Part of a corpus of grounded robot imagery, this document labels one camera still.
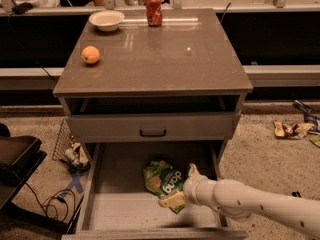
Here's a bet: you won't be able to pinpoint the grey drawer cabinet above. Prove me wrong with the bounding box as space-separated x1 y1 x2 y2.
54 9 252 155

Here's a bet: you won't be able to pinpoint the closed drawer with black handle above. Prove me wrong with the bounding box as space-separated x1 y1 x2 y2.
66 112 240 143

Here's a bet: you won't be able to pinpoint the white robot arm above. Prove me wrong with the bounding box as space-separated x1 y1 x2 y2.
159 163 320 239

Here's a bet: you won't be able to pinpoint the black tray stand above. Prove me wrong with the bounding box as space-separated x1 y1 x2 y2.
0 123 69 234

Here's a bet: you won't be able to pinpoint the wire basket with trash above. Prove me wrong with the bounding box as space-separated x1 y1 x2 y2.
52 120 90 173

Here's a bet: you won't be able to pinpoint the open bottom drawer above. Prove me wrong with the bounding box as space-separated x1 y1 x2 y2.
62 142 247 240

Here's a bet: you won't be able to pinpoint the orange soda can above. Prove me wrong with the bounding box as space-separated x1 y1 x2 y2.
146 0 162 27

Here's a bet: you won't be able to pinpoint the snack wrappers on floor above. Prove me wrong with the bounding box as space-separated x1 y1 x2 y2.
273 99 320 148

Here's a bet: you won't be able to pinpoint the black bar on floor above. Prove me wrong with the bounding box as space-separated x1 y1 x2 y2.
292 191 301 198

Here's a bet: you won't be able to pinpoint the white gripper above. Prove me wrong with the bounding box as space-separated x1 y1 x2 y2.
159 163 217 208

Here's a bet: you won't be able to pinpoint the orange fruit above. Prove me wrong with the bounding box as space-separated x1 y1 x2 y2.
81 46 100 64

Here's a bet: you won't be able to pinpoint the black cable on floor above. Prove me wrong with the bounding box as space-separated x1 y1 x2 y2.
24 182 78 223

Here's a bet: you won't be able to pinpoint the green rice chip bag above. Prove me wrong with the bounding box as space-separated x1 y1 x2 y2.
143 160 184 198

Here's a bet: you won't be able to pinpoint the white bowl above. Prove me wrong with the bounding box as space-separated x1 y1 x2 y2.
89 10 125 32

